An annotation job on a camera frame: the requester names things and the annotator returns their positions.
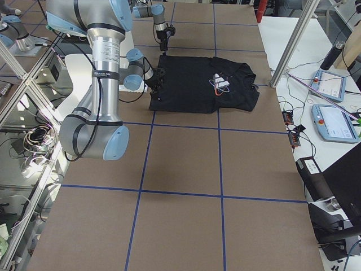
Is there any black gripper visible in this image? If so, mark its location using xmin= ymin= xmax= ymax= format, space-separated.
xmin=156 ymin=30 xmax=168 ymax=53
xmin=145 ymin=73 xmax=161 ymax=100

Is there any aluminium frame post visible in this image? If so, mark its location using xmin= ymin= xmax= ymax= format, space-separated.
xmin=270 ymin=0 xmax=320 ymax=88

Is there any black printed t-shirt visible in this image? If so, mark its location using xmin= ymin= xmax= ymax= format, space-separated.
xmin=149 ymin=55 xmax=259 ymax=113

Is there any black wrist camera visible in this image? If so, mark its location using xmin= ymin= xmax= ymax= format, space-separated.
xmin=166 ymin=24 xmax=176 ymax=38
xmin=153 ymin=68 xmax=166 ymax=82

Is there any metal stand with green tip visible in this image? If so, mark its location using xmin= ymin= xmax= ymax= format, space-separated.
xmin=286 ymin=72 xmax=361 ymax=125

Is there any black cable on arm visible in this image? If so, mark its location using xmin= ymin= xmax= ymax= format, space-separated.
xmin=63 ymin=56 xmax=155 ymax=162

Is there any blue teach pendant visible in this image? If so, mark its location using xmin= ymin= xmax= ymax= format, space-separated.
xmin=311 ymin=69 xmax=346 ymax=102
xmin=311 ymin=104 xmax=360 ymax=143

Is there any orange terminal block strip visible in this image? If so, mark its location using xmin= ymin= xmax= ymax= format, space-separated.
xmin=282 ymin=111 xmax=301 ymax=149

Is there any black box with label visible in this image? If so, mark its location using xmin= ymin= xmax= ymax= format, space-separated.
xmin=296 ymin=156 xmax=334 ymax=201

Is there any black monitor and stand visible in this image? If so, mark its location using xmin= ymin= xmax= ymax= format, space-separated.
xmin=308 ymin=144 xmax=360 ymax=261

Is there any far blue teach pendant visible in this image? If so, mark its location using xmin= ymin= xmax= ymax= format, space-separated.
xmin=311 ymin=69 xmax=346 ymax=102

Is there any white pillar with base plate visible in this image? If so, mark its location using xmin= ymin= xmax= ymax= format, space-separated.
xmin=119 ymin=31 xmax=153 ymax=93

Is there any white curved chair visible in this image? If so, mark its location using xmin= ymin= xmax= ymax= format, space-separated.
xmin=55 ymin=54 xmax=93 ymax=126

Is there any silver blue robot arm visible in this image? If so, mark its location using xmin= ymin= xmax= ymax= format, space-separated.
xmin=46 ymin=1 xmax=165 ymax=160
xmin=132 ymin=2 xmax=169 ymax=53

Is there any black water bottle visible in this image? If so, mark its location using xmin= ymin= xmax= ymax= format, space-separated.
xmin=320 ymin=41 xmax=346 ymax=71

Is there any near blue teach pendant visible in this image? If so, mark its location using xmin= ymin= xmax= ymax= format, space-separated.
xmin=311 ymin=104 xmax=360 ymax=143

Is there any red cylinder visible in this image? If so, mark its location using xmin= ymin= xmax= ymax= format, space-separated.
xmin=256 ymin=0 xmax=267 ymax=23

